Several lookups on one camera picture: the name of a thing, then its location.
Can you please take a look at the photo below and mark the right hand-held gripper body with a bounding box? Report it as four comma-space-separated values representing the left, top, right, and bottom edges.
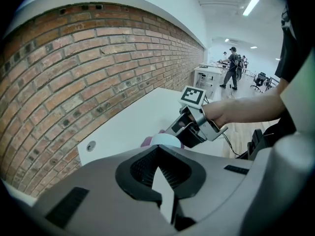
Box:
178, 85, 228, 142

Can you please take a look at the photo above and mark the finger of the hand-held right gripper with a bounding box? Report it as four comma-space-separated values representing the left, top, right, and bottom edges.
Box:
164, 112, 195, 135
176, 124, 208, 149

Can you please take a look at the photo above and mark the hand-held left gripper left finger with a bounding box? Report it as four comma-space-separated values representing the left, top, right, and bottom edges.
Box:
31, 144, 178, 236

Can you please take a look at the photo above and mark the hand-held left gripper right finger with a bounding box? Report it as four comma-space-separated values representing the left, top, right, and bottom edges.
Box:
158, 144, 255, 231

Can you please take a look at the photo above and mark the purple cleaning cloth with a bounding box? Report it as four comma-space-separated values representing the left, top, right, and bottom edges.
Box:
140, 129, 185, 149

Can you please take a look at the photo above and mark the person's right forearm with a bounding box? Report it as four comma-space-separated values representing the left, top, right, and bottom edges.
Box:
228, 92, 287, 126

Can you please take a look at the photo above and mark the person's right hand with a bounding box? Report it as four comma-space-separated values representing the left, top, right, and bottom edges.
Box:
203, 99, 235, 128

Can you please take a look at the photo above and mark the white table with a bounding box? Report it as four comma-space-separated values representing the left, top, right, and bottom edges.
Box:
193, 62, 222, 93

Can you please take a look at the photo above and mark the black chest device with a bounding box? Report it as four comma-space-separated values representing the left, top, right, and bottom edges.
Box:
247, 125, 281, 161

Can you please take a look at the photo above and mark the black office chair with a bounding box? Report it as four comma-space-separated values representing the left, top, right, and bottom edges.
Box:
250, 72, 268, 92

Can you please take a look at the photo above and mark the person's black shirt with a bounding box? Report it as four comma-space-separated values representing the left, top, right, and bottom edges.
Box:
274, 0, 303, 83

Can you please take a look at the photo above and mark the long ceiling light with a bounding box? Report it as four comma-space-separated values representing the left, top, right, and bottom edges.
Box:
242, 0, 260, 16

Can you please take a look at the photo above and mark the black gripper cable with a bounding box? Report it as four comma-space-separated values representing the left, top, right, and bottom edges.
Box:
221, 131, 247, 158

